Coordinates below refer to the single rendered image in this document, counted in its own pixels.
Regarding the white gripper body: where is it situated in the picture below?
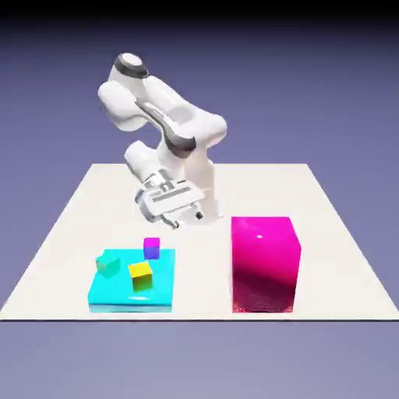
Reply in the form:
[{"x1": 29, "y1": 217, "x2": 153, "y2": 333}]
[{"x1": 134, "y1": 183, "x2": 205, "y2": 224}]

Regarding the large cyan box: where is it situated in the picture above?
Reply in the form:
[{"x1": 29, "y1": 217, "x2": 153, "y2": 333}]
[{"x1": 87, "y1": 248, "x2": 176, "y2": 313}]

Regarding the large magenta box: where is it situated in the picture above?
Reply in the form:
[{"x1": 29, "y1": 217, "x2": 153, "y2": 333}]
[{"x1": 231, "y1": 216, "x2": 302, "y2": 314}]

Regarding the small teal cube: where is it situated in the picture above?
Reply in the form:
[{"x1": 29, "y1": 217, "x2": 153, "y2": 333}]
[{"x1": 95, "y1": 252, "x2": 122, "y2": 279}]

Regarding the small magenta cube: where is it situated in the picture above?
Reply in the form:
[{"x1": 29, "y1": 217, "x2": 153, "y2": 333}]
[{"x1": 143, "y1": 237, "x2": 161, "y2": 260}]

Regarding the small yellow cube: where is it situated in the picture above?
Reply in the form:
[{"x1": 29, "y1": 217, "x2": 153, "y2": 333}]
[{"x1": 128, "y1": 261, "x2": 154, "y2": 293}]

